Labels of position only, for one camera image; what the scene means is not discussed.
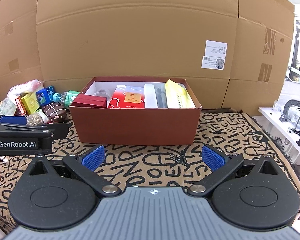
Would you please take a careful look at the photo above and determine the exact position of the small red jewelry box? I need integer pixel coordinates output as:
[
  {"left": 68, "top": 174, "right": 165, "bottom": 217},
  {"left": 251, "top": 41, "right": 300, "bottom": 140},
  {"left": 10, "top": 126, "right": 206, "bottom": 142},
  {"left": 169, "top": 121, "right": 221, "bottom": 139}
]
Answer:
[{"left": 70, "top": 94, "right": 107, "bottom": 108}]

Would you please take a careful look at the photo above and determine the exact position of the large red white gift box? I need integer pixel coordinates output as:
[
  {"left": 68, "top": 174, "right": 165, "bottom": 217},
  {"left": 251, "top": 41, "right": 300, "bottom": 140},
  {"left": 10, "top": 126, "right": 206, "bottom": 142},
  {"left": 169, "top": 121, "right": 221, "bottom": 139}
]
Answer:
[{"left": 108, "top": 85, "right": 145, "bottom": 109}]

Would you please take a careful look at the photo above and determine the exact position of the yellow white medicine box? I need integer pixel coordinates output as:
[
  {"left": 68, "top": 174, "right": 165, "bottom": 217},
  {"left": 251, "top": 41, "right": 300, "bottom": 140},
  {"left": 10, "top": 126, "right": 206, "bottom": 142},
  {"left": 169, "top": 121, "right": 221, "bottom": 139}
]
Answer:
[{"left": 165, "top": 80, "right": 196, "bottom": 108}]

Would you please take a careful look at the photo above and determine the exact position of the frosted white case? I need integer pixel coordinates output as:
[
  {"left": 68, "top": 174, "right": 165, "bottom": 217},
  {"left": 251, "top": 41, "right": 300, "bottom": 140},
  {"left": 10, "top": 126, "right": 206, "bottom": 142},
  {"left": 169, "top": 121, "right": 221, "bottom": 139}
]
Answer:
[{"left": 143, "top": 83, "right": 158, "bottom": 109}]

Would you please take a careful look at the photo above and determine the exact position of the clear plastic long case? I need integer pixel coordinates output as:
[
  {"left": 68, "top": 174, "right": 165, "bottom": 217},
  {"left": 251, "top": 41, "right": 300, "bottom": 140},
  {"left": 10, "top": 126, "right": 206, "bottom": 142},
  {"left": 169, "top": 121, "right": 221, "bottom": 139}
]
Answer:
[{"left": 154, "top": 83, "right": 168, "bottom": 108}]

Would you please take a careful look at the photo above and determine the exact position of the red playing card box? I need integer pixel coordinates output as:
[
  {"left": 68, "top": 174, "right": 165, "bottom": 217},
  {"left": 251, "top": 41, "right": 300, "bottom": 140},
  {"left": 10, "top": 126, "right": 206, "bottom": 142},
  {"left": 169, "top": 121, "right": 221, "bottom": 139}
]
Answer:
[{"left": 15, "top": 97, "right": 27, "bottom": 115}]

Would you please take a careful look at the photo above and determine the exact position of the brown football shaped pouch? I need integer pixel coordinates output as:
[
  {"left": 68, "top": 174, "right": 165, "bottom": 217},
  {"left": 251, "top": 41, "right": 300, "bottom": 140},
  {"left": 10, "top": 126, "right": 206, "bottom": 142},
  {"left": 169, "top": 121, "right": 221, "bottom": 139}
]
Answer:
[{"left": 43, "top": 102, "right": 66, "bottom": 122}]

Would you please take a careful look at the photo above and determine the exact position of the yellow small box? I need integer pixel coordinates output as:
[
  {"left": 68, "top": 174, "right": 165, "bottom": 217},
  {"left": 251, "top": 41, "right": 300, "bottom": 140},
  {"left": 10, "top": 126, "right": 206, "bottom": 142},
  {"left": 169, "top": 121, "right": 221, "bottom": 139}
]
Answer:
[{"left": 21, "top": 92, "right": 40, "bottom": 115}]

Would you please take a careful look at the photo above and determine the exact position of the plastic bag white roll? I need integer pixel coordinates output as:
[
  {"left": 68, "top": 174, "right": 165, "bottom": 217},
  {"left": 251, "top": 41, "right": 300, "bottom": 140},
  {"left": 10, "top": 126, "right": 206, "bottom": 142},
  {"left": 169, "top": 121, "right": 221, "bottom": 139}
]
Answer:
[{"left": 7, "top": 79, "right": 44, "bottom": 101}]

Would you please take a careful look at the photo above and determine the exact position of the green label water bottle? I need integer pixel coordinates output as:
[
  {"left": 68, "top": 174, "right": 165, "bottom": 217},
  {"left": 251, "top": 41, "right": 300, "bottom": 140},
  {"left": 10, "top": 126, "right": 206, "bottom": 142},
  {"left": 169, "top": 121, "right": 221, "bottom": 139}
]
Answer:
[{"left": 52, "top": 90, "right": 79, "bottom": 108}]

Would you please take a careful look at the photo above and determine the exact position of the blue floss box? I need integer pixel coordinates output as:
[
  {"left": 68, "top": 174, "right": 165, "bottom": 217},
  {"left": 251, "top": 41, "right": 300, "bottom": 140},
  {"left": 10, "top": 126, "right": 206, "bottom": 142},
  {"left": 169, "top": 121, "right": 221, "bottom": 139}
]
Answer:
[{"left": 36, "top": 86, "right": 55, "bottom": 106}]

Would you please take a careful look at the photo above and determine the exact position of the dark red storage box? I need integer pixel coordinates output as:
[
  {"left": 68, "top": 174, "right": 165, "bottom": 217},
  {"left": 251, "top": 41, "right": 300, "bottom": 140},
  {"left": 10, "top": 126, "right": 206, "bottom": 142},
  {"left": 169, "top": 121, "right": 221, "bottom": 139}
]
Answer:
[{"left": 69, "top": 78, "right": 202, "bottom": 145}]

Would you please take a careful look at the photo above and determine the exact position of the patterned letter table mat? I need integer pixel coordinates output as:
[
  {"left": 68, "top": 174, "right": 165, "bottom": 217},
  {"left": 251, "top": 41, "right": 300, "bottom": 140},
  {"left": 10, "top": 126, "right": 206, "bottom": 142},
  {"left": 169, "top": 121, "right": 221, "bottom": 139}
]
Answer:
[{"left": 0, "top": 112, "right": 300, "bottom": 239}]

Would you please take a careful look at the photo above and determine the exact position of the white patterned drawstring bag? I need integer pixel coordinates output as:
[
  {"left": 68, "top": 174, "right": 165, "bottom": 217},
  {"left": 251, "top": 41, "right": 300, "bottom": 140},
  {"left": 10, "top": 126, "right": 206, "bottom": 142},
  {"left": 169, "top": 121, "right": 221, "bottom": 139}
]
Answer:
[{"left": 26, "top": 109, "right": 49, "bottom": 126}]

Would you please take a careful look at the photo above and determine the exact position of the cardboard backdrop wall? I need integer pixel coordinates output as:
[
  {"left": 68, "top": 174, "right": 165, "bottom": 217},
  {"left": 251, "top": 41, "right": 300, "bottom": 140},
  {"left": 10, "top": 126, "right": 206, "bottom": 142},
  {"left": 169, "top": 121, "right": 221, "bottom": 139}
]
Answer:
[{"left": 0, "top": 0, "right": 295, "bottom": 115}]

